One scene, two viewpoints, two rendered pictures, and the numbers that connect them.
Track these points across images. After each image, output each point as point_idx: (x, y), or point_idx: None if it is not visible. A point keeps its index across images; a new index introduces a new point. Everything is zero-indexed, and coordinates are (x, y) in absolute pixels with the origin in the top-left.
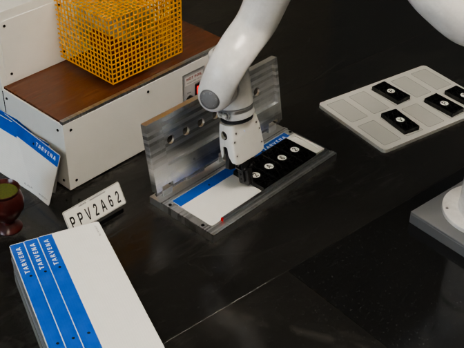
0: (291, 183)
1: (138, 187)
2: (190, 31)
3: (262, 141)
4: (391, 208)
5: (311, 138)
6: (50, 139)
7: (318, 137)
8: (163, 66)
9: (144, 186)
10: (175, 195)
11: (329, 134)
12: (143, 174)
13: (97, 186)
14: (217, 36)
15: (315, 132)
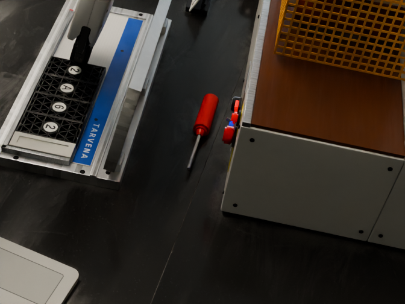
0: (25, 81)
1: (200, 41)
2: (325, 123)
3: (69, 29)
4: None
5: (49, 193)
6: None
7: (38, 199)
8: (274, 35)
9: (196, 44)
10: (145, 25)
11: (26, 213)
12: (212, 58)
13: (241, 29)
14: (275, 127)
15: (50, 207)
